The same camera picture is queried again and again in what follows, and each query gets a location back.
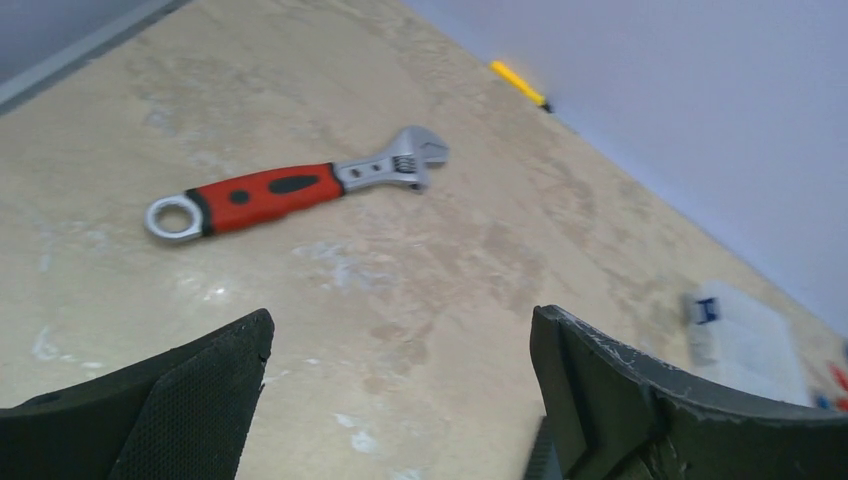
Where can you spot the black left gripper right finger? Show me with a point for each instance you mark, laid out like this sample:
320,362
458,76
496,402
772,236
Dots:
614,412

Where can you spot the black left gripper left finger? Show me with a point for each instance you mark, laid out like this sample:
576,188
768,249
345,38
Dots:
182,414

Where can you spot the clear plastic parts box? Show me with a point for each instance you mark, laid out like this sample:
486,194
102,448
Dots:
741,343

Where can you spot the yellow handled screwdriver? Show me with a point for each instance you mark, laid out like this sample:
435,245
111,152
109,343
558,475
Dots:
512,78

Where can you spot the red handled adjustable wrench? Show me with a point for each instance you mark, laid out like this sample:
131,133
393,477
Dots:
249,200

